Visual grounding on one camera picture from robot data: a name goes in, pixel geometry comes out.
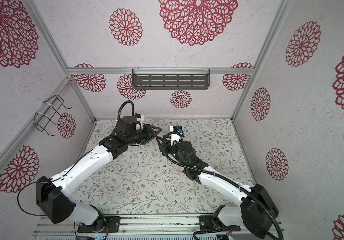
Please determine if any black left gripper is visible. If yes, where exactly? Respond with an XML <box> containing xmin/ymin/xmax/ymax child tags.
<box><xmin>126</xmin><ymin>123</ymin><xmax>162</xmax><ymax>146</ymax></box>

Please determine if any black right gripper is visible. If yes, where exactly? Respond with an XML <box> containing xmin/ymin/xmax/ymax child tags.
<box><xmin>158</xmin><ymin>134</ymin><xmax>190</xmax><ymax>171</ymax></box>

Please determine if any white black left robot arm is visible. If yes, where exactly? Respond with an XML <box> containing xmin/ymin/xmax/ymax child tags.
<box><xmin>36</xmin><ymin>114</ymin><xmax>162</xmax><ymax>233</ymax></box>

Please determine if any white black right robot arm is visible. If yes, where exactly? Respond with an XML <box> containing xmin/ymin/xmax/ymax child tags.
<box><xmin>157</xmin><ymin>137</ymin><xmax>284</xmax><ymax>240</ymax></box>

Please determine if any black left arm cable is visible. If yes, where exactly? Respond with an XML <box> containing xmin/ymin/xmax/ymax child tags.
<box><xmin>17</xmin><ymin>100</ymin><xmax>135</xmax><ymax>240</ymax></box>

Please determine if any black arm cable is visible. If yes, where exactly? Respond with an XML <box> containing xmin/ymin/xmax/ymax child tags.
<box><xmin>156</xmin><ymin>131</ymin><xmax>284</xmax><ymax>240</ymax></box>
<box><xmin>17</xmin><ymin>100</ymin><xmax>135</xmax><ymax>240</ymax></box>

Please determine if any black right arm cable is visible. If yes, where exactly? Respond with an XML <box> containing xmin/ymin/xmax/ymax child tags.
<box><xmin>156</xmin><ymin>131</ymin><xmax>284</xmax><ymax>240</ymax></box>

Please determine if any dark grey wall shelf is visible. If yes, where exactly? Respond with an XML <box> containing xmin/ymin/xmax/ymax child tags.
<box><xmin>132</xmin><ymin>69</ymin><xmax>211</xmax><ymax>90</ymax></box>

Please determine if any black wire wall rack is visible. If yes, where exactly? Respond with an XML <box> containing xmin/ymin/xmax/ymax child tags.
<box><xmin>33</xmin><ymin>95</ymin><xmax>72</xmax><ymax>137</ymax></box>

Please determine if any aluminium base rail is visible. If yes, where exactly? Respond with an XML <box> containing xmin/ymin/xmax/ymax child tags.
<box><xmin>34</xmin><ymin>212</ymin><xmax>285</xmax><ymax>236</ymax></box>

